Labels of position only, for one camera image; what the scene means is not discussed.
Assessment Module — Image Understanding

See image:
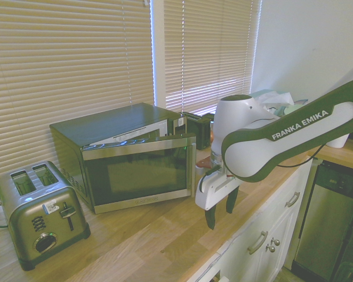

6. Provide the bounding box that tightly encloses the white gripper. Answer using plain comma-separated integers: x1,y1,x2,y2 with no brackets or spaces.
195,169,242,230

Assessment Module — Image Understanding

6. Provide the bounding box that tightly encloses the stainless glass microwave door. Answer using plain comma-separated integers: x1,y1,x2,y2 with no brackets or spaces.
81,132,198,215

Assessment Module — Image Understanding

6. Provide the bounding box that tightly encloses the black stainless microwave body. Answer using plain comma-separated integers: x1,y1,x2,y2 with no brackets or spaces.
49,102,184,213

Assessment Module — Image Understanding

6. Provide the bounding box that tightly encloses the white kitchen cabinet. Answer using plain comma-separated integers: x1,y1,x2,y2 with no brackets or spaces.
191,158,316,282

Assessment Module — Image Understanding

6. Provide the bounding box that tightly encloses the small black countertop appliance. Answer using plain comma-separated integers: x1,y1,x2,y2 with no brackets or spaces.
181,111,215,151

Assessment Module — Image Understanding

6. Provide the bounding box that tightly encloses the stainless steel dishwasher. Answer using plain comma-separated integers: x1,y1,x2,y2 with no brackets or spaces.
291,160,353,277

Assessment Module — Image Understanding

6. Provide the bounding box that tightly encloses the white cup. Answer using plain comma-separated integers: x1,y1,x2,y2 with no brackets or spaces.
326,133,350,149

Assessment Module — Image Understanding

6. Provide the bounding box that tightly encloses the narrow beige window blind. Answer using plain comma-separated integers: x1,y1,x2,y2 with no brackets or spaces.
163,0,262,117

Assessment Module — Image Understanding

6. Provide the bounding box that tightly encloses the stainless two-slot toaster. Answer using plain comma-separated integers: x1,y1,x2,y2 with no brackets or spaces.
0,160,92,271

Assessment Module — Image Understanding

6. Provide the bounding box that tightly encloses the wide beige window blind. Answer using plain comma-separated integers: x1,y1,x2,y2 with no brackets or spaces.
0,0,154,192

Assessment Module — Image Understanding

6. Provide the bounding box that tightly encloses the long silver drawer handle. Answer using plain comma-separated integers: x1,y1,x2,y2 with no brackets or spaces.
247,230,269,255

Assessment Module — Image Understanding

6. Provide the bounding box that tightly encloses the short silver drawer handle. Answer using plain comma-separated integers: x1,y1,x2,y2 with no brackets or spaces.
285,191,301,209

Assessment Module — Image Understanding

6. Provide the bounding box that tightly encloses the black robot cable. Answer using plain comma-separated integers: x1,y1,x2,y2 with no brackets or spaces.
275,143,328,169

